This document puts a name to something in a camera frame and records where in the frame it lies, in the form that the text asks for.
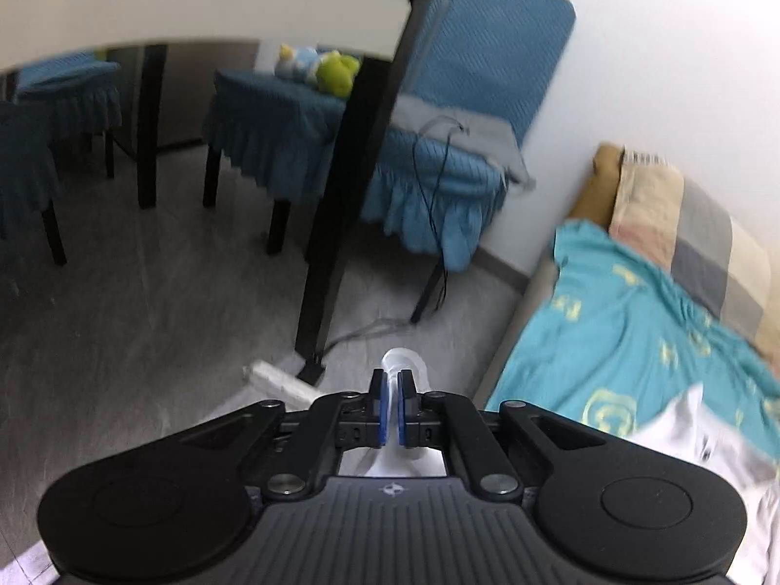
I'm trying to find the grey cable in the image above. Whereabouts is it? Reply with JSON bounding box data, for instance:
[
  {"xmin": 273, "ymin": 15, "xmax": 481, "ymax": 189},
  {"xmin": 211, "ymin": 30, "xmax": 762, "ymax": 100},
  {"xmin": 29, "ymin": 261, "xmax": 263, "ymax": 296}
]
[{"xmin": 322, "ymin": 315, "xmax": 416, "ymax": 357}]

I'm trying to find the black cable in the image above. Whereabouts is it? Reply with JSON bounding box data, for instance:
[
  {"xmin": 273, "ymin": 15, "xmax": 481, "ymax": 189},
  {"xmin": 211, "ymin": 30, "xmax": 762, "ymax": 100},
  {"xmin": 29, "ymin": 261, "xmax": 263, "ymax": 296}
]
[{"xmin": 410, "ymin": 118, "xmax": 471, "ymax": 313}]

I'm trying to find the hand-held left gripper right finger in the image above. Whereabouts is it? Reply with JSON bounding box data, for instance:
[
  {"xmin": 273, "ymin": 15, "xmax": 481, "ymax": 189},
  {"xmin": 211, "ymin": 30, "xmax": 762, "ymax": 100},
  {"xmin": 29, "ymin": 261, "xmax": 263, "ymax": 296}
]
[{"xmin": 398, "ymin": 370, "xmax": 610, "ymax": 497}]

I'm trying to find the white power strip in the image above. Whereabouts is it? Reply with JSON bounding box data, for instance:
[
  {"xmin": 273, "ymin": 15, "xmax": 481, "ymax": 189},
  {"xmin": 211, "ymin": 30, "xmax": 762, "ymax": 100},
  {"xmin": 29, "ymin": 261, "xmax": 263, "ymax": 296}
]
[{"xmin": 242, "ymin": 362, "xmax": 322, "ymax": 408}]

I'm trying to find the blue and white plush toy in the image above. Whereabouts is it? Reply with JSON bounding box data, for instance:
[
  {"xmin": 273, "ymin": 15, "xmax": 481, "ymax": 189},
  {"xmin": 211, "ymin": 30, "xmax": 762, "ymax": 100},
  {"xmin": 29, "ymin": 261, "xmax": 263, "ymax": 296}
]
[{"xmin": 276, "ymin": 43, "xmax": 323, "ymax": 84}]

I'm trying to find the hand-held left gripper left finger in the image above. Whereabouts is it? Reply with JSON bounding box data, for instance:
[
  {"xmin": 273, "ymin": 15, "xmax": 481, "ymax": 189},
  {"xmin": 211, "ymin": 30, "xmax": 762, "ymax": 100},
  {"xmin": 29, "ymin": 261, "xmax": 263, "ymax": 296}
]
[{"xmin": 176, "ymin": 370, "xmax": 388, "ymax": 497}]

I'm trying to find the plaid pillow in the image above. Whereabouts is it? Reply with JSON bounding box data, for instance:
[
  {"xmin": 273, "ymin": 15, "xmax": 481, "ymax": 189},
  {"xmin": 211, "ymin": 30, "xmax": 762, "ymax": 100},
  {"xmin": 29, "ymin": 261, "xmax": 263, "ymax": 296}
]
[{"xmin": 609, "ymin": 149, "xmax": 780, "ymax": 372}]

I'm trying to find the grey cloth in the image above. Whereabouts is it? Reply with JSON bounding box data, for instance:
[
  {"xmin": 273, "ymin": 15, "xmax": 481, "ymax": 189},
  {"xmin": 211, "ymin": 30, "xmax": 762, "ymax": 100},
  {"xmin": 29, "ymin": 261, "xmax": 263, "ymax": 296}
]
[{"xmin": 390, "ymin": 96, "xmax": 537, "ymax": 191}]

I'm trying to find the green plush toy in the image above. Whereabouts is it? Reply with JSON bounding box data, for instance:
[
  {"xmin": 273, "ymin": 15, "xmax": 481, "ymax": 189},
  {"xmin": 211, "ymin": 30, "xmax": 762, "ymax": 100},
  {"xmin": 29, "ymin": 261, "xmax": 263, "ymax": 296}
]
[{"xmin": 313, "ymin": 54, "xmax": 362, "ymax": 99}]

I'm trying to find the teal printed blanket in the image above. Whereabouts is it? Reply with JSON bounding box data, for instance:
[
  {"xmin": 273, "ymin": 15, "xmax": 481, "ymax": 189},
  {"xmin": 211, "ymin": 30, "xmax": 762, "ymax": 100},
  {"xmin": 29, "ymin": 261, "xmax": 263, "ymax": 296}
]
[{"xmin": 487, "ymin": 219, "xmax": 780, "ymax": 470}]

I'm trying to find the white garment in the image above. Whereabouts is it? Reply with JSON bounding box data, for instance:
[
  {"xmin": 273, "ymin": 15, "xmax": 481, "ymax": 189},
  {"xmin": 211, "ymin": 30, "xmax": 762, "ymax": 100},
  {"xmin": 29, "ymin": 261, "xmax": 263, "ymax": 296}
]
[{"xmin": 338, "ymin": 347, "xmax": 780, "ymax": 585}]

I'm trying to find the mustard cushion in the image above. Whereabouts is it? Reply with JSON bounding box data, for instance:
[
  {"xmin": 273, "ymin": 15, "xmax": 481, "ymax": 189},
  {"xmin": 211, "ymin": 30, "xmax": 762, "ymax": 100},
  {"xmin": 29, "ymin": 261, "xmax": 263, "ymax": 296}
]
[{"xmin": 569, "ymin": 142, "xmax": 627, "ymax": 234}]

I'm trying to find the blue covered chair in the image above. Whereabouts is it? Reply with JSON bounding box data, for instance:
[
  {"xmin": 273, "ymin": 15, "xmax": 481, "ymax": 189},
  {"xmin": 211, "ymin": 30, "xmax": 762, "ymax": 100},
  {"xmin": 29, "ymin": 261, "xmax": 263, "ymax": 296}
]
[
  {"xmin": 359, "ymin": 0, "xmax": 577, "ymax": 325},
  {"xmin": 0, "ymin": 99, "xmax": 68, "ymax": 267},
  {"xmin": 11, "ymin": 50, "xmax": 124, "ymax": 180},
  {"xmin": 202, "ymin": 66, "xmax": 367, "ymax": 257}
]

